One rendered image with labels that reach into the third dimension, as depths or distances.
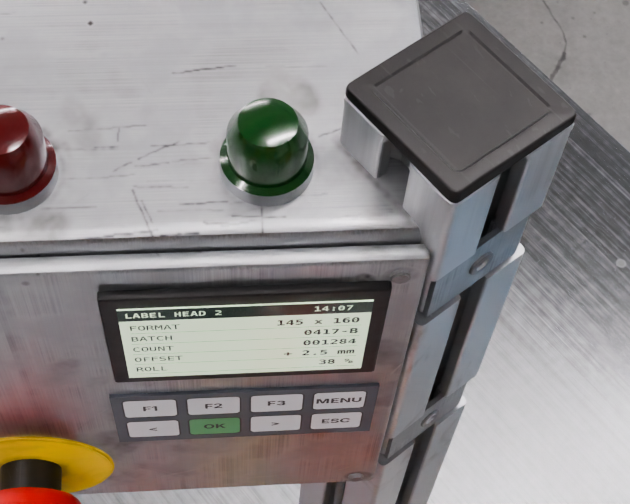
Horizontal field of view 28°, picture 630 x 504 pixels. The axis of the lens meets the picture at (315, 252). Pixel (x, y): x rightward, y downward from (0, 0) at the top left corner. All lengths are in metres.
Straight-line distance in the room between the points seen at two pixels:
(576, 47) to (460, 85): 2.02
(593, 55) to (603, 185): 1.21
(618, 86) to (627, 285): 1.24
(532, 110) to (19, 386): 0.18
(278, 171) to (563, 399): 0.74
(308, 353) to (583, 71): 1.97
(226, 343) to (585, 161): 0.83
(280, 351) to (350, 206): 0.06
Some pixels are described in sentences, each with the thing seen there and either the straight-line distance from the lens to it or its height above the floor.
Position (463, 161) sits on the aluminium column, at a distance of 0.33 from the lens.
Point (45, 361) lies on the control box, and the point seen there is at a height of 1.41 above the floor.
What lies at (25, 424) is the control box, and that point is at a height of 1.37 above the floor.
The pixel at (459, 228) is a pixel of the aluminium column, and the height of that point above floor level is 1.48.
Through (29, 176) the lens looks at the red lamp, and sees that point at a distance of 0.34.
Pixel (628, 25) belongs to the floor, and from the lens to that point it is 2.42.
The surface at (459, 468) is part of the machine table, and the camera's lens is 1.01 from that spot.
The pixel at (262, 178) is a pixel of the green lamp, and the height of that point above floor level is 1.49.
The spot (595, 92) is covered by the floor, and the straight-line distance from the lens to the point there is 2.31.
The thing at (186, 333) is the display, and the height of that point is 1.44.
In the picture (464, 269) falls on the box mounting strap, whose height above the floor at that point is 1.44.
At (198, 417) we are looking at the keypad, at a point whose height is 1.37.
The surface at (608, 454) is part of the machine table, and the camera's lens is 1.04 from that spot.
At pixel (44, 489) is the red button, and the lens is 0.45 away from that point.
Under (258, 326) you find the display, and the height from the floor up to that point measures 1.44.
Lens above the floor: 1.76
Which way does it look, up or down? 60 degrees down
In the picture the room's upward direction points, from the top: 6 degrees clockwise
